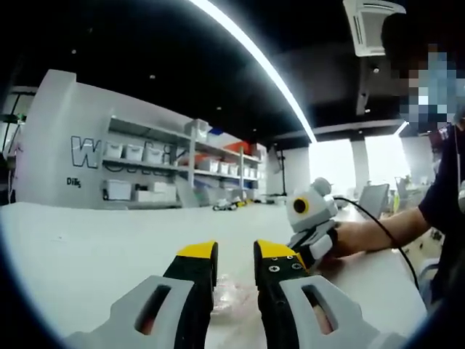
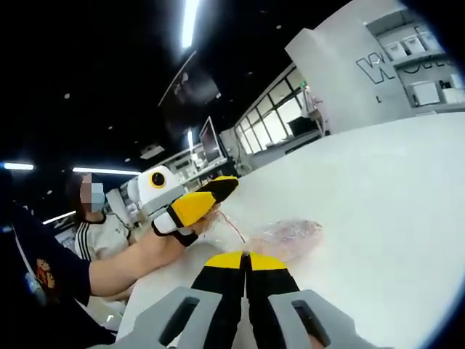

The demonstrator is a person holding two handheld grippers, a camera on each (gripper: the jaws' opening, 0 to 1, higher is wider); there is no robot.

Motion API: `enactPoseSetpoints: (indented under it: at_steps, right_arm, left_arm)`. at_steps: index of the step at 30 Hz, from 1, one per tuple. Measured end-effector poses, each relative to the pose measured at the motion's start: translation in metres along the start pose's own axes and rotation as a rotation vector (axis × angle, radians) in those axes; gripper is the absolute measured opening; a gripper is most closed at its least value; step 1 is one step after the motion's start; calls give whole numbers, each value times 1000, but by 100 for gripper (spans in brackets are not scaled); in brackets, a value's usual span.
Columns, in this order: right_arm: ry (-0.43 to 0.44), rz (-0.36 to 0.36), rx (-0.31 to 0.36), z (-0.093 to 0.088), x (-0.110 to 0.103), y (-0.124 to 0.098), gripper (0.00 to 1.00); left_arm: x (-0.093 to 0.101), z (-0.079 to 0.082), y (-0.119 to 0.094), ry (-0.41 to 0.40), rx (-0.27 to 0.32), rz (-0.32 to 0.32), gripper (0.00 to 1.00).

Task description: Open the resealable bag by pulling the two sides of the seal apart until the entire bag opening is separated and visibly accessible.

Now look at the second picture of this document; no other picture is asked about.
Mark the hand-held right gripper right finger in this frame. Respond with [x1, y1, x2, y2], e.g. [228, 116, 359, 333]
[241, 251, 395, 349]

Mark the dark hanging screen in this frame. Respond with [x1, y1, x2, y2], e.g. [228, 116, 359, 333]
[158, 49, 222, 127]

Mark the silver computer monitor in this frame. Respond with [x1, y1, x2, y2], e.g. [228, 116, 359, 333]
[198, 116, 224, 164]

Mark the ceiling vent unit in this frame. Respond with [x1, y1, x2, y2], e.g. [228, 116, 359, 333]
[140, 145, 165, 159]

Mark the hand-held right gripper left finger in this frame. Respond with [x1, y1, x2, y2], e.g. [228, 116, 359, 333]
[112, 250, 245, 349]

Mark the ceiling strip light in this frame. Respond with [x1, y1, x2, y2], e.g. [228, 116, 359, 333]
[72, 166, 141, 177]
[180, 0, 201, 50]

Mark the white shelf unit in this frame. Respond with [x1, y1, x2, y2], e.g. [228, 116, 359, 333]
[365, 7, 465, 116]

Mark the white storage bin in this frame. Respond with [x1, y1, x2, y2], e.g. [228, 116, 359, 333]
[405, 35, 424, 56]
[384, 41, 405, 61]

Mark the clear resealable bag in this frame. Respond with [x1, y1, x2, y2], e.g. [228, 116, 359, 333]
[201, 209, 324, 263]

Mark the black screen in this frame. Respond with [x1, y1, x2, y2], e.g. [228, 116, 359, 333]
[286, 116, 320, 137]

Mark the white pink equipment stand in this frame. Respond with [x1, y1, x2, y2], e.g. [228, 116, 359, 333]
[303, 87, 331, 136]

